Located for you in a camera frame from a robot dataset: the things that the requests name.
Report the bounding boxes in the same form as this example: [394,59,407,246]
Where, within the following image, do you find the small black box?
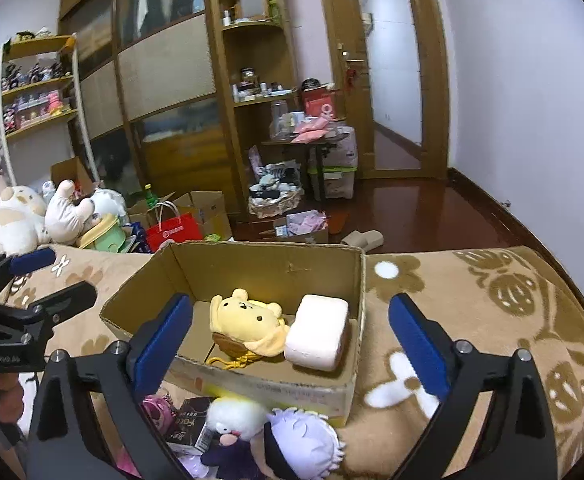
[164,396,216,456]

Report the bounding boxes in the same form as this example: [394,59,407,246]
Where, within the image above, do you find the pink packets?
[291,115,341,144]

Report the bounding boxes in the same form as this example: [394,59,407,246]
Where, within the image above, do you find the dark folding table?
[262,132,351,202]

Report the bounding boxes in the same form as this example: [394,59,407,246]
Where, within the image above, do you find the large brown cardboard box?
[171,190,234,242]

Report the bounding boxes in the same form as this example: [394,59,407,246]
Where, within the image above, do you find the clear plastic jar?
[270,101,293,139]

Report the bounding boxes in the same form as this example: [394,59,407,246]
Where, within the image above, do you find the tall brown cardboard box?
[51,156,96,197]

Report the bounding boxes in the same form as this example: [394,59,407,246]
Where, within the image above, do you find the wooden door with glass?
[317,0,451,180]

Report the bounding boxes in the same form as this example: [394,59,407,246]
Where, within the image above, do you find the pale-haired plush doll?
[252,407,345,480]

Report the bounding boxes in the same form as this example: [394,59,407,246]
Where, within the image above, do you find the lace-trimmed basket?
[248,160,306,220]

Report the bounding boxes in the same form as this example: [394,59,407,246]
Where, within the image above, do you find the white block pillow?
[284,294,350,372]

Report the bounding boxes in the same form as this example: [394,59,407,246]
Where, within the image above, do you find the wooden wardrobe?
[58,0,253,226]

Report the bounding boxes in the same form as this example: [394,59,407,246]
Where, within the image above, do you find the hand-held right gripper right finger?
[388,292,559,480]

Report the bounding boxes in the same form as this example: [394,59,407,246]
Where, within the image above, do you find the white plush paw toy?
[46,179,98,247]

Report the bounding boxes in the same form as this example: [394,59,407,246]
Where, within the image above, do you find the red paper bag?
[144,201,204,254]

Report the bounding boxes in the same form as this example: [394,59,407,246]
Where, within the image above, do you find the small flat cardboard box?
[259,210,331,245]

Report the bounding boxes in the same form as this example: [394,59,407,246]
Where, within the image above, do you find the yellow shelf with figurines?
[0,34,98,183]

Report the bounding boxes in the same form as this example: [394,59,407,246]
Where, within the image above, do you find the wooden corner shelf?
[207,0,304,221]

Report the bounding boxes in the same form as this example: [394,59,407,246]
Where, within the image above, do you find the yellow bear plush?
[207,288,293,372]

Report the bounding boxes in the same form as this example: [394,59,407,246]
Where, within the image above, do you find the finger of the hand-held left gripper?
[0,246,57,306]
[26,281,98,342]

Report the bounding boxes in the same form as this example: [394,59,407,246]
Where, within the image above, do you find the red gift box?
[302,87,339,121]

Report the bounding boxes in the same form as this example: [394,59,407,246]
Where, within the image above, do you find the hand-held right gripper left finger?
[26,292,194,480]

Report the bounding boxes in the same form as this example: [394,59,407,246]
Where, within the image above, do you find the green container yellow lid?
[77,214,129,254]

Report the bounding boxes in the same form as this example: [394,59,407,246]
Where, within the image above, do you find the person's left hand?
[0,371,27,418]

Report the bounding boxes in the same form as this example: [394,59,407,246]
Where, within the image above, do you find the white tan-spotted plush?
[0,185,49,257]

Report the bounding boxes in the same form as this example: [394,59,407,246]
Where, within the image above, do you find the clear storage bin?
[317,127,359,201]

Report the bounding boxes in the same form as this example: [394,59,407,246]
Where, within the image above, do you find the pink round toy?
[142,394,176,431]

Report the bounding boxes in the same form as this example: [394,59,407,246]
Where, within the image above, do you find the white fluffy purple plush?
[199,397,273,480]

